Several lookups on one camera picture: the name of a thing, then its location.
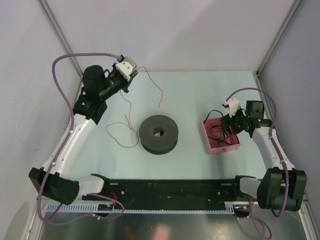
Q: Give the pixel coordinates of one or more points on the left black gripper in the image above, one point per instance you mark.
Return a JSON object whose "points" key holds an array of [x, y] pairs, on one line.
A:
{"points": [[126, 82]]}

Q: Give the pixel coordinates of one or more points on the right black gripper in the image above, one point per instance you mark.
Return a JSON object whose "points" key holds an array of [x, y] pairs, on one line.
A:
{"points": [[227, 121]]}

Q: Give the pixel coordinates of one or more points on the pink plastic box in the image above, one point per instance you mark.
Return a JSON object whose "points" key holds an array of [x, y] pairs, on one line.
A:
{"points": [[215, 141]]}

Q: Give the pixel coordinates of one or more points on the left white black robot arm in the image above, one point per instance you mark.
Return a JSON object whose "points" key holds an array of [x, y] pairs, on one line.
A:
{"points": [[53, 179]]}

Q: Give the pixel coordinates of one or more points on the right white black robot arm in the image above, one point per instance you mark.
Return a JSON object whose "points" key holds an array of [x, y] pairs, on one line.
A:
{"points": [[282, 187]]}

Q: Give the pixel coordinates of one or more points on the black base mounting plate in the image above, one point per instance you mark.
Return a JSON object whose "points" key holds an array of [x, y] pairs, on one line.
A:
{"points": [[172, 196]]}

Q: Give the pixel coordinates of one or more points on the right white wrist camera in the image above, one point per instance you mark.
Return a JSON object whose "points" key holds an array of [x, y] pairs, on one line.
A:
{"points": [[233, 105]]}

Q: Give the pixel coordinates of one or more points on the black cable spool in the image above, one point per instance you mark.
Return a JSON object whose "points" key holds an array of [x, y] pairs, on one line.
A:
{"points": [[158, 134]]}

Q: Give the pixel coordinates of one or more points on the left aluminium frame post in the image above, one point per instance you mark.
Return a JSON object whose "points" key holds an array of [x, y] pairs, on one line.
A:
{"points": [[57, 30]]}

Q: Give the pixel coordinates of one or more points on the aluminium frame post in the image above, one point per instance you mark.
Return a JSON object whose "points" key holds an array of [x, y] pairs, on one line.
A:
{"points": [[57, 30], [280, 34]]}

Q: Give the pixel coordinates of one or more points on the right aluminium frame post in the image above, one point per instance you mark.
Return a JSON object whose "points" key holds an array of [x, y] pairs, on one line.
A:
{"points": [[280, 34]]}

